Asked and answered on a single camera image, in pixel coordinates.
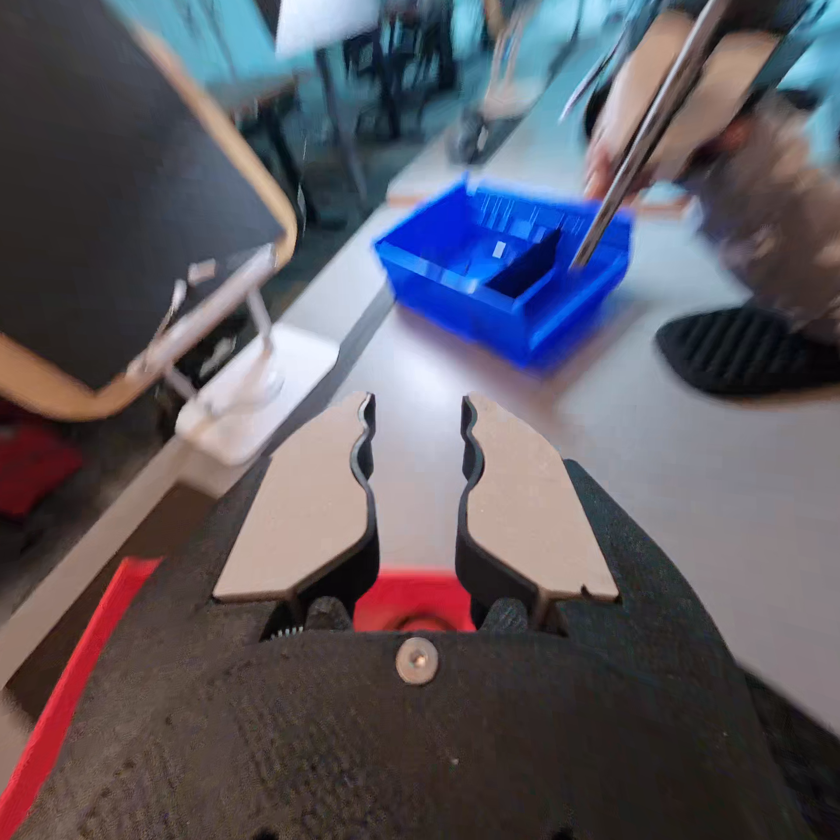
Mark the red felt tote bag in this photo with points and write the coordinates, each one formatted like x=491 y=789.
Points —
x=33 y=466

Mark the blue storage bin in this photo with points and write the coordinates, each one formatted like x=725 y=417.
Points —
x=459 y=308

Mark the small red storage bin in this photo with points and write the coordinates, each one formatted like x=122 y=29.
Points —
x=65 y=689

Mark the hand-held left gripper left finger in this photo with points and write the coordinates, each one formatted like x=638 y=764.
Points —
x=302 y=512

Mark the black wood-edged board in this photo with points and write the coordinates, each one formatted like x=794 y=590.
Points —
x=98 y=197

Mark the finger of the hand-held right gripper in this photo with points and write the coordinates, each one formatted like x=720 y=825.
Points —
x=722 y=98
x=623 y=118

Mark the black bin divider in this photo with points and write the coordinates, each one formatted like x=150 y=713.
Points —
x=525 y=266

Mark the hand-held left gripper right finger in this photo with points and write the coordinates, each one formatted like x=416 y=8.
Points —
x=531 y=505

